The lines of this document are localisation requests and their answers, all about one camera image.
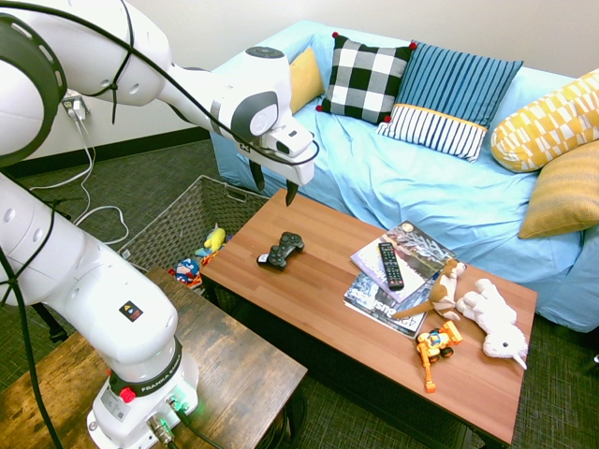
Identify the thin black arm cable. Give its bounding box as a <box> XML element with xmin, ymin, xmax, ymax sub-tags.
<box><xmin>0</xmin><ymin>0</ymin><xmax>322</xmax><ymax>167</ymax></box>

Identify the purple cover magazine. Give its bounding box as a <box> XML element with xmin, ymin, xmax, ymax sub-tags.
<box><xmin>350</xmin><ymin>220</ymin><xmax>458</xmax><ymax>304</ymax></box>

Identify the black white checkered pillow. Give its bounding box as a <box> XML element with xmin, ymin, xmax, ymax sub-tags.
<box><xmin>315</xmin><ymin>31</ymin><xmax>417</xmax><ymax>125</ymax></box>

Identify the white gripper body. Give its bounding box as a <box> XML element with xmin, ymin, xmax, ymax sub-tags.
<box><xmin>241</xmin><ymin>139</ymin><xmax>315</xmax><ymax>186</ymax></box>

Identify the yellow blue fish plush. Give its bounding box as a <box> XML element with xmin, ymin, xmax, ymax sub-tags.
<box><xmin>195</xmin><ymin>224</ymin><xmax>228</xmax><ymax>259</ymax></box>

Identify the Captain America plush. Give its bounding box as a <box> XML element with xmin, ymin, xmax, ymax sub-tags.
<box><xmin>168</xmin><ymin>256</ymin><xmax>203</xmax><ymax>286</ymax></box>

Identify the black gamepad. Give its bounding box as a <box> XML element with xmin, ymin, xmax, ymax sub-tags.
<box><xmin>256</xmin><ymin>231</ymin><xmax>306</xmax><ymax>272</ymax></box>

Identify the black tripod leg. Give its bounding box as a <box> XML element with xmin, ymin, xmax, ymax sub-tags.
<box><xmin>30</xmin><ymin>303</ymin><xmax>66</xmax><ymax>345</ymax></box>

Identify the orange toy excavator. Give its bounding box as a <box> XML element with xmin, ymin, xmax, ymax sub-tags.
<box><xmin>415</xmin><ymin>320</ymin><xmax>464</xmax><ymax>394</ymax></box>

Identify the thick black base cable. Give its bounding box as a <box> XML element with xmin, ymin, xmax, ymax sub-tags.
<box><xmin>168</xmin><ymin>397</ymin><xmax>228</xmax><ymax>449</ymax></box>

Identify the business magazine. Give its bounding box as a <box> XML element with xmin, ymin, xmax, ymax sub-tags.
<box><xmin>343</xmin><ymin>270</ymin><xmax>439</xmax><ymax>340</ymax></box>

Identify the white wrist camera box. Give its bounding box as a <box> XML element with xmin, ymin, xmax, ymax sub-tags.
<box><xmin>260</xmin><ymin>119</ymin><xmax>315</xmax><ymax>159</ymax></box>

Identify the rustic wooden stand table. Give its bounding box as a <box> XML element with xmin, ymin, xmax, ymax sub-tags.
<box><xmin>0</xmin><ymin>266</ymin><xmax>309</xmax><ymax>449</ymax></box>

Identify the brown white dog plush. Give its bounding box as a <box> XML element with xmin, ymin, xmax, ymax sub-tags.
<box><xmin>391</xmin><ymin>258</ymin><xmax>468</xmax><ymax>322</ymax></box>

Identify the black remote control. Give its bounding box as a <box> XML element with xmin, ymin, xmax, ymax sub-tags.
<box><xmin>377</xmin><ymin>241</ymin><xmax>406</xmax><ymax>291</ymax></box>

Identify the blue striped pillow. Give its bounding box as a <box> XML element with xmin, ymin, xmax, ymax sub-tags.
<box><xmin>376</xmin><ymin>40</ymin><xmax>524</xmax><ymax>164</ymax></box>

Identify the mustard striped pillow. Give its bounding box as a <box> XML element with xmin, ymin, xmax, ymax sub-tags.
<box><xmin>518</xmin><ymin>139</ymin><xmax>599</xmax><ymax>240</ymax></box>

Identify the wooden coffee table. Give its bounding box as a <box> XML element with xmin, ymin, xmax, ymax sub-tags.
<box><xmin>199</xmin><ymin>188</ymin><xmax>539</xmax><ymax>449</ymax></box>

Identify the white charger cable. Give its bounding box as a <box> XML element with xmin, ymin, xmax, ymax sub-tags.
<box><xmin>30</xmin><ymin>116</ymin><xmax>130</xmax><ymax>247</ymax></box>

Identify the white unicorn plush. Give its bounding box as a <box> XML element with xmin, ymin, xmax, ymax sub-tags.
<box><xmin>456</xmin><ymin>278</ymin><xmax>530</xmax><ymax>371</ymax></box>

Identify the light blue sofa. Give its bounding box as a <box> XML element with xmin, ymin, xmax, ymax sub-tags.
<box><xmin>210</xmin><ymin>20</ymin><xmax>599</xmax><ymax>334</ymax></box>

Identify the yellow white patterned pillow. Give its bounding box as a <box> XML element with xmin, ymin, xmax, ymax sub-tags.
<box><xmin>489</xmin><ymin>68</ymin><xmax>599</xmax><ymax>174</ymax></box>

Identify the small plain yellow pillow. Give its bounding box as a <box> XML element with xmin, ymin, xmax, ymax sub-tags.
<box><xmin>288</xmin><ymin>46</ymin><xmax>326</xmax><ymax>115</ymax></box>

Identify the wall outlet with chargers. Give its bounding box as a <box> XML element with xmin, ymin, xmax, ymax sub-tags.
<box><xmin>60</xmin><ymin>93</ymin><xmax>90</xmax><ymax>121</ymax></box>

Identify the grey woven basket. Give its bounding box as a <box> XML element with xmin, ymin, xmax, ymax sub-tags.
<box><xmin>116</xmin><ymin>175</ymin><xmax>271</xmax><ymax>291</ymax></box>

